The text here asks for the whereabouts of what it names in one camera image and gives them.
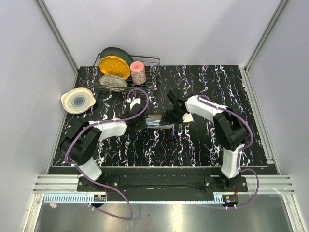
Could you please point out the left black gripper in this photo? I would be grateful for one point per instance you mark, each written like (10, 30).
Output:
(143, 126)

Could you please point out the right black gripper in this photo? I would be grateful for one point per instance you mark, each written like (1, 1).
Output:
(167, 119)

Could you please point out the black glasses case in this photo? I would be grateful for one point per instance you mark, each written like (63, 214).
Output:
(153, 121)

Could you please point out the white frame sunglasses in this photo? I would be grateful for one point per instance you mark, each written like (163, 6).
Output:
(187, 118)

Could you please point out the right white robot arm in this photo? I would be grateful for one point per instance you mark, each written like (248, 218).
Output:
(232, 132)

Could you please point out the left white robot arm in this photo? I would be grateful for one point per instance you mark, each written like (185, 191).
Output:
(80, 142)

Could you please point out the pink patterned cup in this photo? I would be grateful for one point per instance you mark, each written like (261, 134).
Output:
(137, 70)

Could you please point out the grey patterned small plate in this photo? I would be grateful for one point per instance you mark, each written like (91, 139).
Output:
(113, 82)

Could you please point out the yellow dotted plate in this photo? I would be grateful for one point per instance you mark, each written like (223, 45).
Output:
(112, 65)

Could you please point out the cream bowl with rings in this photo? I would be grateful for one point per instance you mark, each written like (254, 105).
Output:
(78, 100)

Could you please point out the dark green plate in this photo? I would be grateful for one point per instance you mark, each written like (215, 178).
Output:
(118, 52)

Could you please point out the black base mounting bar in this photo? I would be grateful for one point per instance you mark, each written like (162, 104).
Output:
(208, 179)

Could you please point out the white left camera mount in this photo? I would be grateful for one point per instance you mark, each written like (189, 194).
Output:
(134, 102)

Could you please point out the black wire dish rack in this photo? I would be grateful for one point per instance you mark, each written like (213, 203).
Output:
(151, 70)

